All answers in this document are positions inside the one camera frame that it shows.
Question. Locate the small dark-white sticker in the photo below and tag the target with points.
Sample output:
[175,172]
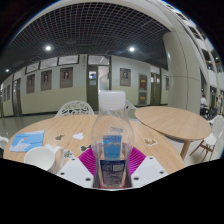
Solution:
[85,148]

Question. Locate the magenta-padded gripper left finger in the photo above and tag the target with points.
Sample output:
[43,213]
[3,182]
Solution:
[75,173]

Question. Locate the blue printed paper sheet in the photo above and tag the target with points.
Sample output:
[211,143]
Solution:
[28,140]

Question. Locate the white lattice-back chair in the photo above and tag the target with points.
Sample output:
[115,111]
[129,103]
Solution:
[130,106]
[75,109]

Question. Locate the clear plastic water bottle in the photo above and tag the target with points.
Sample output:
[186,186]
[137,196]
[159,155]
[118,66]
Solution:
[112,133]

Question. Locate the round ceiling lights group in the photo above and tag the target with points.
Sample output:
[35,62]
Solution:
[48,48]

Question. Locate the person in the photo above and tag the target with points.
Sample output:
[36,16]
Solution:
[203,101]

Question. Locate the white mug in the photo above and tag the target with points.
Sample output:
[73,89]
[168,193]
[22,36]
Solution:
[41,159]

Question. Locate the white sticker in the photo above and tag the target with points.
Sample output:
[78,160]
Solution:
[78,136]

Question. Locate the framed wall portraits group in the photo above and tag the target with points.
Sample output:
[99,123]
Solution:
[66,77]

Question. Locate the dark sticker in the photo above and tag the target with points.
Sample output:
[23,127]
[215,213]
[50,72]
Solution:
[59,137]

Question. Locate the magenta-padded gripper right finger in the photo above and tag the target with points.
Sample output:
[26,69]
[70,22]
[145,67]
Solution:
[148,171]

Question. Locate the dark green door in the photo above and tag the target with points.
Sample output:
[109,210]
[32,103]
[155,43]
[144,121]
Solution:
[92,88]

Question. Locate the pale outlined sticker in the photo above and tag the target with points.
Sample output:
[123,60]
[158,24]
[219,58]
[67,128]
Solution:
[150,142]

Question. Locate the round wooden side table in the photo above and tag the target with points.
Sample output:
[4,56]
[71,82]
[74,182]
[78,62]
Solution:
[173,121]

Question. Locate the round patterned sticker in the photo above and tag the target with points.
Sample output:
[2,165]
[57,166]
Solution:
[68,154]

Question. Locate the white plastic chair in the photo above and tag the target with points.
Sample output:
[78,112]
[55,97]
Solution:
[2,142]

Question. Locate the white paper slip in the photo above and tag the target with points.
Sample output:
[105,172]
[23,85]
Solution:
[49,146]

